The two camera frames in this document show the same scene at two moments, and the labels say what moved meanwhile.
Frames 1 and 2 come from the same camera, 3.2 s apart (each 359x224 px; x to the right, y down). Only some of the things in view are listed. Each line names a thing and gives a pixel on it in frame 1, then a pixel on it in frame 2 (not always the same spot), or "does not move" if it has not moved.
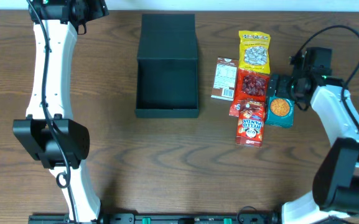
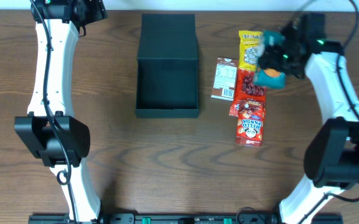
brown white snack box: [225, 78] does not move
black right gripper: [273, 79] -> [269, 58]
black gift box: [167, 67] does not move
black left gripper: [97, 9] does not move
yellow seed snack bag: [254, 51] does not move
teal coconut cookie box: [280, 112] -> [270, 78]
